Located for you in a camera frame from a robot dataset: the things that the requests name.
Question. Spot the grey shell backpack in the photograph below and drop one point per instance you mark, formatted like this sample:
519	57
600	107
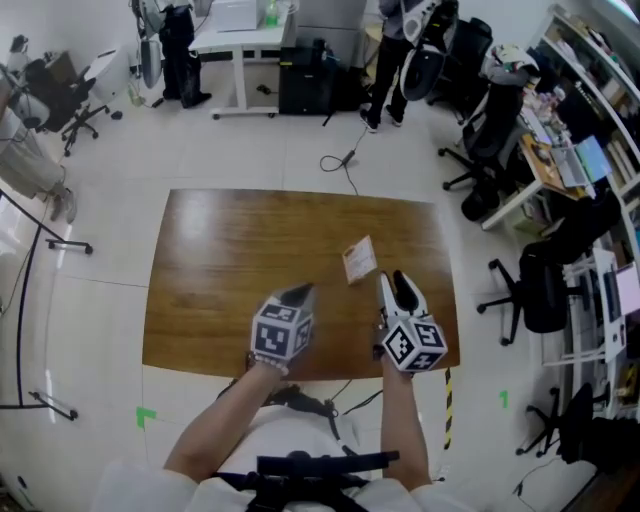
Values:
422	72
30	107

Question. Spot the grey jacket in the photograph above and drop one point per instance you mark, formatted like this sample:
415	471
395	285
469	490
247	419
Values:
510	62

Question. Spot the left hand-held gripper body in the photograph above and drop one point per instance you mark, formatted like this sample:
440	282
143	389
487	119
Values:
277	335

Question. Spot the black office chair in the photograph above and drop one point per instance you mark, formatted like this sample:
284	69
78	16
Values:
575	425
545	295
487	145
55	100
470	40

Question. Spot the person's white shirt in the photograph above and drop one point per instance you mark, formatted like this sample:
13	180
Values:
295	435

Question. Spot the white floor appliance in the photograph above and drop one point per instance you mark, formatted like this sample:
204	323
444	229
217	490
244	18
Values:
110	75

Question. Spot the brown wooden table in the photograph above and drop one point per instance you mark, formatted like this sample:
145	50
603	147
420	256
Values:
225	280

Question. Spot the white standing desk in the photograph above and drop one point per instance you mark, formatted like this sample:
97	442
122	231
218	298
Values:
240	45

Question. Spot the person's left forearm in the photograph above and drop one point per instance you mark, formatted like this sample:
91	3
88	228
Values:
225	425

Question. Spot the open silver laptop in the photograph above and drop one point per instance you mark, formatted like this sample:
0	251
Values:
585	162

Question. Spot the person's right forearm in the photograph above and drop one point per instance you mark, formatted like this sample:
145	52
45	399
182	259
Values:
405	425

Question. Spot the grey cabinet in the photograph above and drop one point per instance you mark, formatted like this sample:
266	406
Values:
330	25

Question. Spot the white office desk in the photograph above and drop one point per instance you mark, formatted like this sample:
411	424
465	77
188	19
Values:
605	325

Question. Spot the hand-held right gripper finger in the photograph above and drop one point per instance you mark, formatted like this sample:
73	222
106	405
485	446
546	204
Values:
415	295
387	300

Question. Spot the black trash bin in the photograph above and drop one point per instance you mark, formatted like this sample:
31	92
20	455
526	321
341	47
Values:
480	202

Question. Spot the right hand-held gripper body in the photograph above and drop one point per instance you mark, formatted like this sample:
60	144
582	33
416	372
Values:
415	345

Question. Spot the black chest harness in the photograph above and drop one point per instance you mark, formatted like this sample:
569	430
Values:
320	465

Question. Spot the black metal floor stand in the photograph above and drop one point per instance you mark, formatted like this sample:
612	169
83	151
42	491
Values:
21	300

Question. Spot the black computer tower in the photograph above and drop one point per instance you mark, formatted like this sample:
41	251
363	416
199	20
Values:
305	80

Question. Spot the white wall shelving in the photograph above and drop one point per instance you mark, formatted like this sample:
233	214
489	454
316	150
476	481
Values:
600	65

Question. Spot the small white card box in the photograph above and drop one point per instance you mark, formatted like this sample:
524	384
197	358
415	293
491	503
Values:
360	255

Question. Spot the wooden top office desk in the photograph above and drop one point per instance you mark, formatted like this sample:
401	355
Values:
537	175

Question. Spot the small black floor object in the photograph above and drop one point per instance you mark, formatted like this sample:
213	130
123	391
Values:
116	115

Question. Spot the green bottle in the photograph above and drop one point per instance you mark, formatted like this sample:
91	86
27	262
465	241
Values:
270	14

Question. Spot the pale green storage box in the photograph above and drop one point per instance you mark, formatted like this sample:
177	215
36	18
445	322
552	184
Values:
530	220

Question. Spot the pink screen laptop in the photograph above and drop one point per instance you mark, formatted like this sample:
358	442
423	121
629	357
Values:
625	290

